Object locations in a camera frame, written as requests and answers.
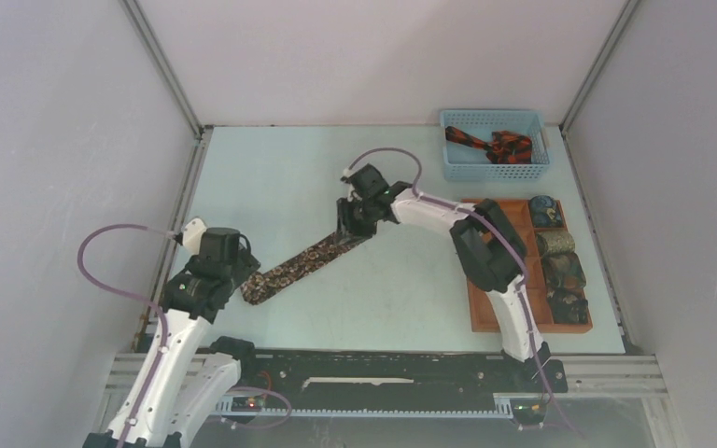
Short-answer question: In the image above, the blue rolled tie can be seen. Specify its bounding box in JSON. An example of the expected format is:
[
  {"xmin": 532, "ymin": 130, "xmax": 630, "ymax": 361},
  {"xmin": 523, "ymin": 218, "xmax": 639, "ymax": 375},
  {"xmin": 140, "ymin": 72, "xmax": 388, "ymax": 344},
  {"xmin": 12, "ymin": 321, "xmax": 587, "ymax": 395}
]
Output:
[{"xmin": 528, "ymin": 195, "xmax": 565, "ymax": 229}]

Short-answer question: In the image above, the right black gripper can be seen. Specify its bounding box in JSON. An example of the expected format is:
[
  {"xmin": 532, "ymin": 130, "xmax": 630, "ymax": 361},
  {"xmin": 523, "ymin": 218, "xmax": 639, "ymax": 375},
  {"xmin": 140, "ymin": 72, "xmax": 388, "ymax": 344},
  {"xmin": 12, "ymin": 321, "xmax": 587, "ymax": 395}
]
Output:
[{"xmin": 335, "ymin": 196, "xmax": 377, "ymax": 245}]

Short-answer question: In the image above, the blue plastic basket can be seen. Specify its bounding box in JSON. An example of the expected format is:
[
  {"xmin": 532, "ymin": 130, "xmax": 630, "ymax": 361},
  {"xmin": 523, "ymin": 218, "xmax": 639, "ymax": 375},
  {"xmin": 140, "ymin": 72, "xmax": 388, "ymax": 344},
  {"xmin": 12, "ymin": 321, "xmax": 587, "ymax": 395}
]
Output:
[{"xmin": 440, "ymin": 109, "xmax": 551, "ymax": 182}]

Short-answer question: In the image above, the red black patterned tie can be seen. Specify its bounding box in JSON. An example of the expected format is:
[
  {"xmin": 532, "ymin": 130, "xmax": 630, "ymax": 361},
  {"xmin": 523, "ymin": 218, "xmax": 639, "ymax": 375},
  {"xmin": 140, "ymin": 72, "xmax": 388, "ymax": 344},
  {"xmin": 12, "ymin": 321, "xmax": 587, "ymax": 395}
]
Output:
[{"xmin": 444, "ymin": 126, "xmax": 533, "ymax": 165}]

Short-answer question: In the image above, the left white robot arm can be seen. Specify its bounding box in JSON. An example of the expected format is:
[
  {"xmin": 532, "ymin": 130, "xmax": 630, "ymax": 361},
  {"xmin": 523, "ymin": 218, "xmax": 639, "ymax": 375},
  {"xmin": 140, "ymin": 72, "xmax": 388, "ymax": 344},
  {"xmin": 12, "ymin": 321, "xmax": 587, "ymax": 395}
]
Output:
[{"xmin": 77, "ymin": 218, "xmax": 260, "ymax": 447}]

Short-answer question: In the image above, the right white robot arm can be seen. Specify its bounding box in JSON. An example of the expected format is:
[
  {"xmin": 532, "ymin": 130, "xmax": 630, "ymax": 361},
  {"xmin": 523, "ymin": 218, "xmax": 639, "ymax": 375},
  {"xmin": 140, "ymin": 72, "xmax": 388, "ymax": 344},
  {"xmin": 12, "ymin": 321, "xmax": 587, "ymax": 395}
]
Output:
[{"xmin": 334, "ymin": 164, "xmax": 550, "ymax": 390}]

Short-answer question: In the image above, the aluminium frame rail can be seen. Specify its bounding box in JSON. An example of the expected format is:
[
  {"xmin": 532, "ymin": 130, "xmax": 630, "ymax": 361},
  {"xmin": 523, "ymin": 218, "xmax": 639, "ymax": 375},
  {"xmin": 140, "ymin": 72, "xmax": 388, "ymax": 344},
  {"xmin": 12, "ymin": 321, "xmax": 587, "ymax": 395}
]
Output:
[{"xmin": 105, "ymin": 353, "xmax": 668, "ymax": 399}]

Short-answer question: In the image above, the brown floral tie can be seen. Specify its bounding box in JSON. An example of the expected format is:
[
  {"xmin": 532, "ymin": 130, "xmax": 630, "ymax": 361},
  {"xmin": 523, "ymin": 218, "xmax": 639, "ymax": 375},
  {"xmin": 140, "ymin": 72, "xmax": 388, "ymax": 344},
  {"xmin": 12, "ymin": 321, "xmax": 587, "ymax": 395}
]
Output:
[{"xmin": 240, "ymin": 232, "xmax": 365, "ymax": 305}]

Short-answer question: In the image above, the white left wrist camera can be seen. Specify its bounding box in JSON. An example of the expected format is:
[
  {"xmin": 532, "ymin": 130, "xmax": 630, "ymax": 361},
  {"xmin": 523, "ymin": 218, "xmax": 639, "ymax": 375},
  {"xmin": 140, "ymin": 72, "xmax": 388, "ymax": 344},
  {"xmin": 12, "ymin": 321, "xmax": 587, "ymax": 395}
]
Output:
[{"xmin": 179, "ymin": 217, "xmax": 207, "ymax": 256}]

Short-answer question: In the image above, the green camo rolled tie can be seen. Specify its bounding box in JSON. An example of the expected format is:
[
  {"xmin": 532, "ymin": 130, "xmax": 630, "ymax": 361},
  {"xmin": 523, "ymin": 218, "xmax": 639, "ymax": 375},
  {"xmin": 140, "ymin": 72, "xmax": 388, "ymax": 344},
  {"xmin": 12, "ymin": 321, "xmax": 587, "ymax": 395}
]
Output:
[{"xmin": 541, "ymin": 252, "xmax": 587, "ymax": 290}]

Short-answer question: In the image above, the dark camo rolled tie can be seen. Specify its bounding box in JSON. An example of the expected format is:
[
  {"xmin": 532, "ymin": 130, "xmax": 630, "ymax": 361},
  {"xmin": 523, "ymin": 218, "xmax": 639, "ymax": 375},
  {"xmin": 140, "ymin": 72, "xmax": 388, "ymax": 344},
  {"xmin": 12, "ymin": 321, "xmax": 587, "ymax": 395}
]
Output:
[{"xmin": 546, "ymin": 288, "xmax": 590, "ymax": 325}]

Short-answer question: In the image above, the olive rolled tie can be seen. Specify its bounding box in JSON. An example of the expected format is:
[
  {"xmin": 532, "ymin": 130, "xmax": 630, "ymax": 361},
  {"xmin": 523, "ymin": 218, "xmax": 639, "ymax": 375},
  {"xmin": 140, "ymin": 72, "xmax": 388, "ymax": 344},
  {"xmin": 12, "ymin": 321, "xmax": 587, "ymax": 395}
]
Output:
[{"xmin": 536, "ymin": 230, "xmax": 575, "ymax": 257}]

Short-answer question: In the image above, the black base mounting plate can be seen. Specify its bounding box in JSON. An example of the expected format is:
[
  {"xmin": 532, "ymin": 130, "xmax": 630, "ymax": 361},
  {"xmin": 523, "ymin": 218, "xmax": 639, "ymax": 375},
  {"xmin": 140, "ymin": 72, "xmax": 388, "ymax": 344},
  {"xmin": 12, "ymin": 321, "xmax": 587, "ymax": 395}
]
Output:
[{"xmin": 240, "ymin": 350, "xmax": 568, "ymax": 411}]

